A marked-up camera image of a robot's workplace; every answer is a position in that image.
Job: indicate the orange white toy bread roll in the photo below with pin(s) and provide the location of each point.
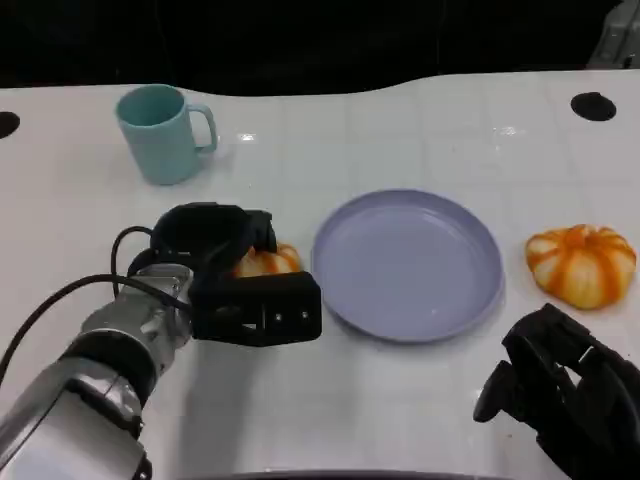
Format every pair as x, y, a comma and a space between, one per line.
580, 270
280, 260

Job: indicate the black round table grommet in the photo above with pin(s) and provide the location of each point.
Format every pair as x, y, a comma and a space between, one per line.
7, 125
593, 106

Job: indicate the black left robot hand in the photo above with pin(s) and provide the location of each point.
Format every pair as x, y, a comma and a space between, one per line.
200, 230

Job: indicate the lilac plate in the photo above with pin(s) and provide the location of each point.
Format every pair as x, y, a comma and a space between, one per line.
407, 265

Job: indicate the pale green mug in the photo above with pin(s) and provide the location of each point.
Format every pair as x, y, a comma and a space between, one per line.
157, 142

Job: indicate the grey metal frame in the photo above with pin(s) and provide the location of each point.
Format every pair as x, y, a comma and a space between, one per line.
617, 42

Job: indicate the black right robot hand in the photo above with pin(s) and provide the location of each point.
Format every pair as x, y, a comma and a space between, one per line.
575, 390

